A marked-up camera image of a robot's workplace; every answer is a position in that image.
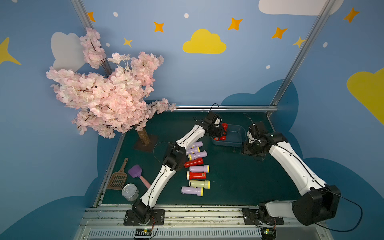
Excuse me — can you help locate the large red flashlight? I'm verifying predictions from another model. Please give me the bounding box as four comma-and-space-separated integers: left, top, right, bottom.
221, 123, 228, 137

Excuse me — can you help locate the clear blue storage box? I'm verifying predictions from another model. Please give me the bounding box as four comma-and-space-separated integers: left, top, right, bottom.
211, 124, 247, 148

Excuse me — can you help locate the red flashlight white head top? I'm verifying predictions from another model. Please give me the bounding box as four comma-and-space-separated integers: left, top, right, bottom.
214, 136, 227, 141

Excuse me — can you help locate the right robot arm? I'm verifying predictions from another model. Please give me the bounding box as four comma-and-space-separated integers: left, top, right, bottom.
243, 122, 341, 226

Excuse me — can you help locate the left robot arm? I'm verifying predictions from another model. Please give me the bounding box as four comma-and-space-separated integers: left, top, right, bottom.
132, 112, 227, 224

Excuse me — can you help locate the purple flashlight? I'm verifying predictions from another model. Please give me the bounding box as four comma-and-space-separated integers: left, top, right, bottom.
186, 147, 200, 155
189, 165, 210, 173
190, 141, 203, 148
188, 151, 208, 161
181, 186, 204, 197

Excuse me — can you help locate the red flashlight middle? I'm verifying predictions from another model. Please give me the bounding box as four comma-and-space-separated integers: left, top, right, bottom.
184, 158, 204, 168

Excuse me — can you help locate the orange flashlight white head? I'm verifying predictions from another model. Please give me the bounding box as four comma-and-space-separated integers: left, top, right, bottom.
187, 171, 207, 180

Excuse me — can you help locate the cream yellow flashlight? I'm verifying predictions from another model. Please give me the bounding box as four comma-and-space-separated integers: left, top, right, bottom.
189, 180, 211, 189

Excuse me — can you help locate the purple flashlight bottom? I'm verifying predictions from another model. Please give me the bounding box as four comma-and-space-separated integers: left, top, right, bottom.
181, 186, 204, 197

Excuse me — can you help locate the purple pink spatula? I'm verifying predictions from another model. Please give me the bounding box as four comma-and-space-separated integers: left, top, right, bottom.
128, 165, 151, 189

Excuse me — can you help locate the silver tin can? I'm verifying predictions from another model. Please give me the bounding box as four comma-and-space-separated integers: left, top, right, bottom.
122, 184, 140, 202

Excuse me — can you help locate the pink cherry blossom tree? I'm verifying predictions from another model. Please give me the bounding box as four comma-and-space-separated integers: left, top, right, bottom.
46, 28, 176, 139

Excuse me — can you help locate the brown litter scoop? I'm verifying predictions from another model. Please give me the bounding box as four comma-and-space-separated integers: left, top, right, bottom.
107, 158, 129, 191

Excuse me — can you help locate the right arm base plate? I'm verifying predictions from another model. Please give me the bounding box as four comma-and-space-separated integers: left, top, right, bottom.
242, 207, 285, 227

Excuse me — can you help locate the tree base plate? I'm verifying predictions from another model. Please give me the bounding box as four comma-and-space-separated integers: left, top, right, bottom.
133, 134, 159, 154

